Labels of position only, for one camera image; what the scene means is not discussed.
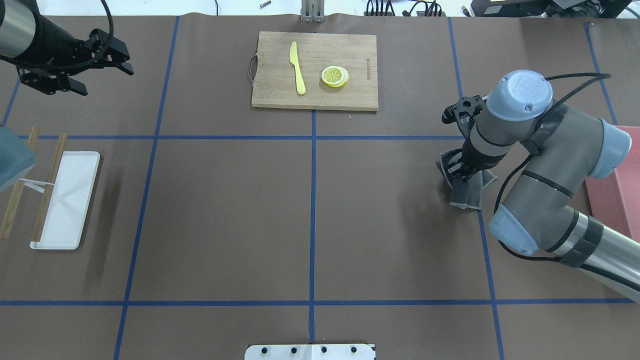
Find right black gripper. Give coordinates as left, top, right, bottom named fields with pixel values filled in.
left=446, top=148, right=481, bottom=182

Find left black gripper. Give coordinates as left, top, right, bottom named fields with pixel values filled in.
left=17, top=29, right=134, bottom=96

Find dark grey wiping cloth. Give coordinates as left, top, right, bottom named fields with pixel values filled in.
left=438, top=148, right=498, bottom=211

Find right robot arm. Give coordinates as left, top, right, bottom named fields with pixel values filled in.
left=439, top=69, right=640, bottom=303

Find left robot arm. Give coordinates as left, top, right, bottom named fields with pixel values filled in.
left=0, top=0, right=134, bottom=96

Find white rectangular tray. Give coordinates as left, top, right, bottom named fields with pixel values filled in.
left=29, top=151, right=101, bottom=251

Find pink plastic bin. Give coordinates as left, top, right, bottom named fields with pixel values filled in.
left=585, top=126, right=640, bottom=242

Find yellow lemon slices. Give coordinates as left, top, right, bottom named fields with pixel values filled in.
left=320, top=65, right=350, bottom=88

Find wooden towel rack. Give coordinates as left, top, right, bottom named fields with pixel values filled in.
left=1, top=126, right=67, bottom=242

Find bamboo cutting board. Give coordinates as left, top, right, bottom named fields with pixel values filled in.
left=251, top=30, right=379, bottom=112

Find yellow plastic knife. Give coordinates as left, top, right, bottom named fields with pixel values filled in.
left=288, top=41, right=307, bottom=96

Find black braided left cable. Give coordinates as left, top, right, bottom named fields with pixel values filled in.
left=0, top=0, right=116, bottom=68

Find black braided cable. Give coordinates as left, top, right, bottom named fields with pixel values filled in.
left=492, top=73, right=613, bottom=261
left=0, top=0, right=116, bottom=68

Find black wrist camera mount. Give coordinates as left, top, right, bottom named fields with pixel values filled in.
left=441, top=95, right=486, bottom=125

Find black braided right cable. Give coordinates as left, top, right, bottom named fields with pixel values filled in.
left=492, top=73, right=613, bottom=261

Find black power strip cables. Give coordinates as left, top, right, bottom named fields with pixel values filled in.
left=365, top=0, right=446, bottom=18

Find aluminium frame post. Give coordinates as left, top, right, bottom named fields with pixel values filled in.
left=300, top=0, right=326, bottom=23

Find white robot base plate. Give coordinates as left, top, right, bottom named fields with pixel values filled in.
left=244, top=343, right=377, bottom=360

